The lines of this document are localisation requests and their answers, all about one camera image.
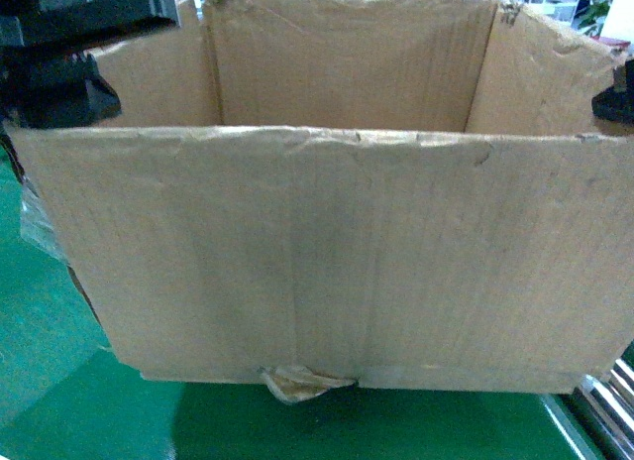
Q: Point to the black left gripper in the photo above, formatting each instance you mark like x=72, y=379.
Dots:
x=55, y=92

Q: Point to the metal roller conveyor rack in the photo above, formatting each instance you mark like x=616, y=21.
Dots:
x=604, y=408

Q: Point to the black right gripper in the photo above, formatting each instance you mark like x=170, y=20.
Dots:
x=615, y=103

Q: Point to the green potted plant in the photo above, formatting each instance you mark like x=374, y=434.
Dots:
x=592, y=16

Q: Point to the brown cardboard box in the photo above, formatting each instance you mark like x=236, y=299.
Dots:
x=404, y=194

